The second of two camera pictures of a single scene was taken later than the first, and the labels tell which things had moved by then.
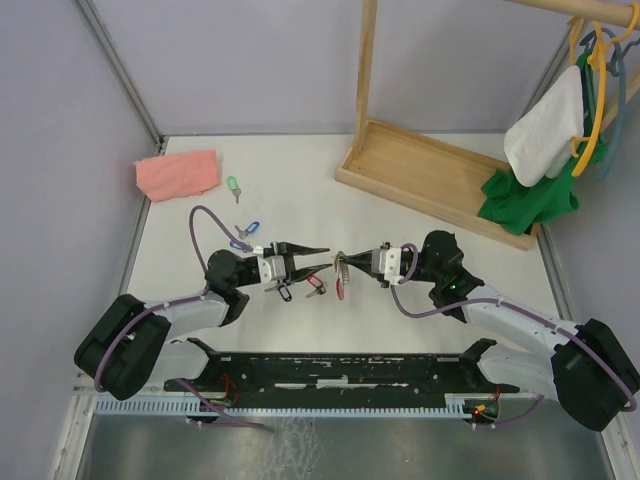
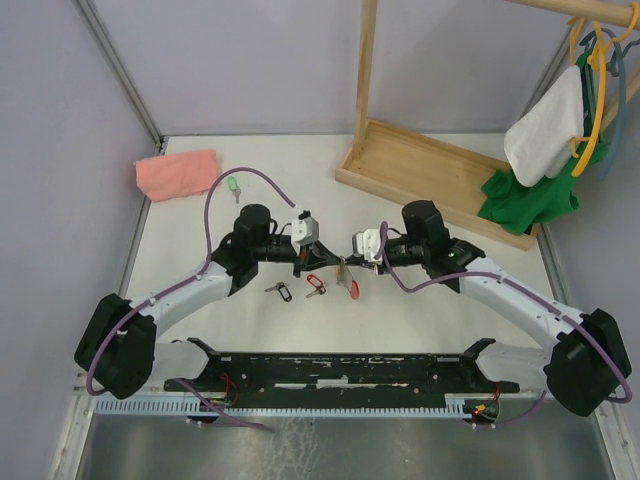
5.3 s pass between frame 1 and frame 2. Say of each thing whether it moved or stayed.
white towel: stayed
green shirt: stayed
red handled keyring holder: moved
